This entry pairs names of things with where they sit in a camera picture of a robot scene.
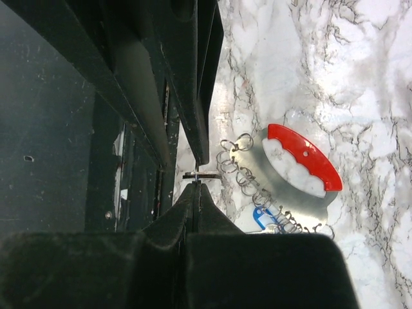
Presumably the blue tagged key on organizer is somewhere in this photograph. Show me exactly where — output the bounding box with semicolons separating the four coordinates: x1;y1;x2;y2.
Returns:
236;207;279;234

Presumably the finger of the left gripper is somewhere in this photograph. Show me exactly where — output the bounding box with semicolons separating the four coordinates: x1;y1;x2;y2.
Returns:
12;1;171;170
149;1;224;165

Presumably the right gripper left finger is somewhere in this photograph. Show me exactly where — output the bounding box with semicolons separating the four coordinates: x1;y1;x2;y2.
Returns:
1;184;195;308

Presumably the key with black tag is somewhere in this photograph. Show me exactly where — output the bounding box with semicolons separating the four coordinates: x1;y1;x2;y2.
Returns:
182;163;222;182

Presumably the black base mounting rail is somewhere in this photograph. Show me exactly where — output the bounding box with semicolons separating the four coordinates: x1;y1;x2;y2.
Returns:
1;5;174;235

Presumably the metal key organizer red handle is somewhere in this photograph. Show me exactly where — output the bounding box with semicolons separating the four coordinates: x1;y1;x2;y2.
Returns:
216;124;343;238

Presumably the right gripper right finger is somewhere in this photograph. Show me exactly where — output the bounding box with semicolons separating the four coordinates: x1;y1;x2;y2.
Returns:
186;183;357;308

